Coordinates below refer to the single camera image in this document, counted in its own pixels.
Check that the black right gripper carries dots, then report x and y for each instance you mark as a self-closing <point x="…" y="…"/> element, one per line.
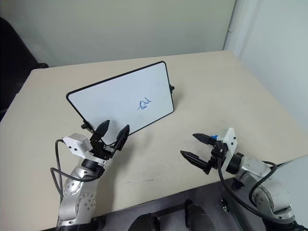
<point x="217" y="154"/>

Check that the black whiteboard stand knob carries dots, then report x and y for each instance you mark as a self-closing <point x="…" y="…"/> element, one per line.
<point x="85" y="125"/>
<point x="171" y="88"/>

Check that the dark rounded shape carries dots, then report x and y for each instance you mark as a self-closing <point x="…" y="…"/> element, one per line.
<point x="198" y="216"/>

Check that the white board with black frame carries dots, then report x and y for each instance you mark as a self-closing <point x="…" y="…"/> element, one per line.
<point x="115" y="96"/>

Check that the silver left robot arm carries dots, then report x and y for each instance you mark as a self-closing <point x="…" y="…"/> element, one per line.
<point x="77" y="197"/>

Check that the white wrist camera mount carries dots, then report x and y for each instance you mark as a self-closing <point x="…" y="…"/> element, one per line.
<point x="75" y="144"/>
<point x="229" y="142"/>

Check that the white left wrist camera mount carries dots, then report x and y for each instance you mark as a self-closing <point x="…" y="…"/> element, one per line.
<point x="75" y="144"/>

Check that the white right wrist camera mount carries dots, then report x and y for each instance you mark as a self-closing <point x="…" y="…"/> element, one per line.
<point x="229" y="142"/>

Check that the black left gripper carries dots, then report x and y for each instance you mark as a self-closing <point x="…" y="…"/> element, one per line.
<point x="99" y="149"/>

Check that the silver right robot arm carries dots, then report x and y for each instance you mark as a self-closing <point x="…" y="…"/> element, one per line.
<point x="269" y="190"/>

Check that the black chair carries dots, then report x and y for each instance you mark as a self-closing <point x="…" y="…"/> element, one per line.
<point x="14" y="67"/>

